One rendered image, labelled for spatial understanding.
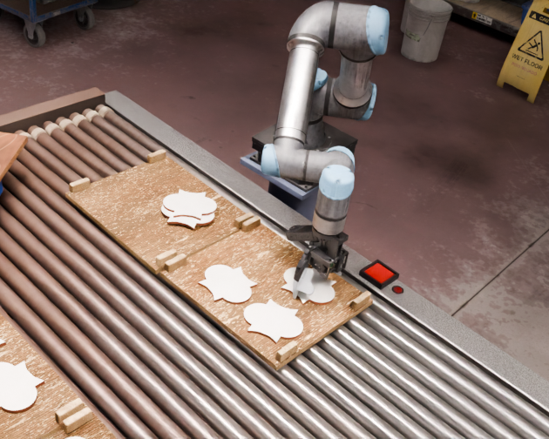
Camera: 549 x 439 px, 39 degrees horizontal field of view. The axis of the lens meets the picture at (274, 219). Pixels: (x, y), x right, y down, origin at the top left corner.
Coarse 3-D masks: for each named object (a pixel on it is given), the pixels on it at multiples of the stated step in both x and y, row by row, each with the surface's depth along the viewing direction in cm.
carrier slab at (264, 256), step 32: (192, 256) 202; (224, 256) 203; (256, 256) 205; (288, 256) 206; (192, 288) 192; (256, 288) 195; (352, 288) 199; (224, 320) 185; (320, 320) 188; (256, 352) 178
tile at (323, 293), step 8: (288, 272) 200; (288, 280) 197; (312, 280) 198; (320, 280) 199; (328, 280) 199; (288, 288) 195; (320, 288) 196; (328, 288) 197; (304, 296) 193; (312, 296) 193; (320, 296) 194; (328, 296) 194; (320, 304) 193
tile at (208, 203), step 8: (184, 192) 220; (192, 192) 220; (200, 192) 221; (168, 200) 216; (176, 200) 216; (184, 200) 217; (192, 200) 217; (200, 200) 218; (208, 200) 218; (168, 208) 213; (176, 208) 213; (184, 208) 214; (192, 208) 214; (200, 208) 215; (208, 208) 215; (176, 216) 211; (184, 216) 212; (192, 216) 212; (200, 216) 212
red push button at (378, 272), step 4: (376, 264) 209; (372, 268) 207; (376, 268) 208; (380, 268) 208; (384, 268) 208; (368, 272) 206; (372, 272) 206; (376, 272) 206; (380, 272) 207; (384, 272) 207; (388, 272) 207; (372, 276) 205; (376, 276) 205; (380, 276) 205; (384, 276) 205; (388, 276) 206; (380, 280) 204; (384, 280) 204
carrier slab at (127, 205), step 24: (144, 168) 232; (168, 168) 233; (72, 192) 218; (96, 192) 219; (120, 192) 220; (144, 192) 222; (168, 192) 223; (216, 192) 226; (96, 216) 211; (120, 216) 212; (144, 216) 213; (216, 216) 217; (240, 216) 218; (120, 240) 204; (144, 240) 205; (168, 240) 206; (192, 240) 207; (216, 240) 208; (144, 264) 199
